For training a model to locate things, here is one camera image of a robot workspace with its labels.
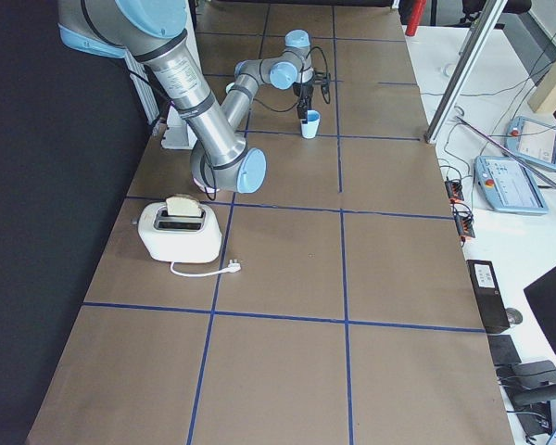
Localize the pink bowl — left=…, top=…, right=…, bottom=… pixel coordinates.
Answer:
left=193, top=178, right=219, bottom=194

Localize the teach pendant far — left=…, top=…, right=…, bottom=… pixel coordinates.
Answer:
left=505, top=116, right=556, bottom=171

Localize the aluminium frame post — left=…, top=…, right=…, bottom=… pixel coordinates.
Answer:
left=424, top=0, right=508, bottom=144

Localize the light blue cup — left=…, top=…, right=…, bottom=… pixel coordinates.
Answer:
left=300, top=109, right=321, bottom=139

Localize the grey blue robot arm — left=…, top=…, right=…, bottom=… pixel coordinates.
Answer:
left=57, top=0, right=314, bottom=194

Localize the black box with label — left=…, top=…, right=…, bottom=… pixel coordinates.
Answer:
left=466, top=260, right=510, bottom=334

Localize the teach pendant near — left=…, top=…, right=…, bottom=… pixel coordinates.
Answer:
left=474, top=156, right=549, bottom=215

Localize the teach pendant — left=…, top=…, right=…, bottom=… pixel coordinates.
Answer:
left=474, top=156, right=549, bottom=215
left=505, top=116, right=556, bottom=171

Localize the white toaster plug cable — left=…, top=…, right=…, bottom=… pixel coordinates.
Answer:
left=169, top=258, right=244, bottom=279

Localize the bread slice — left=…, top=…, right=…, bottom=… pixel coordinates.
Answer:
left=165, top=195, right=202, bottom=218

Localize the white toaster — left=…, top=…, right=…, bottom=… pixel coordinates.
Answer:
left=138, top=202, right=222, bottom=263

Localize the red cylinder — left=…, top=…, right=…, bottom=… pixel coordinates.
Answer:
left=405, top=0, right=426, bottom=37

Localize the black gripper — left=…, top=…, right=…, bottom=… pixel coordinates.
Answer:
left=293, top=81, right=313, bottom=121

